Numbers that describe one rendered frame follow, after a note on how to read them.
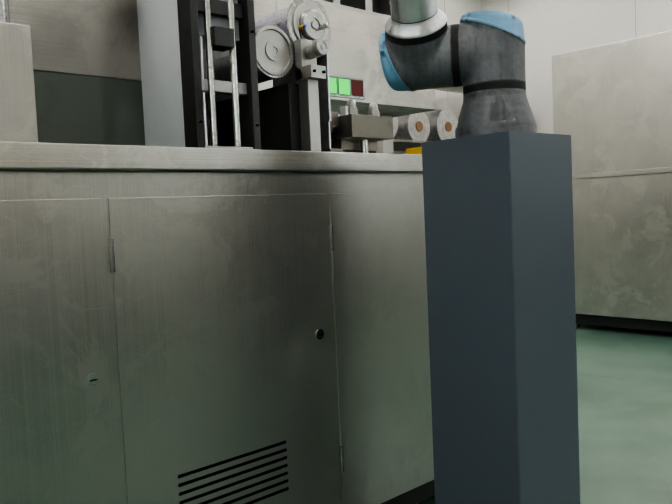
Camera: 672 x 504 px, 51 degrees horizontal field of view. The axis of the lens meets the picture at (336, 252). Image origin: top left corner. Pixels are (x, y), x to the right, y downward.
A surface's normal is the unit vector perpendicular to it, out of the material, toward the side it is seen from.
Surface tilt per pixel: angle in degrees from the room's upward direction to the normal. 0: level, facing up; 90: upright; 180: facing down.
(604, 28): 90
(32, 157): 90
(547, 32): 90
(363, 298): 90
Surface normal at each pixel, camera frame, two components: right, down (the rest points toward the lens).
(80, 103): 0.68, 0.01
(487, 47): -0.24, 0.07
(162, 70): -0.74, 0.07
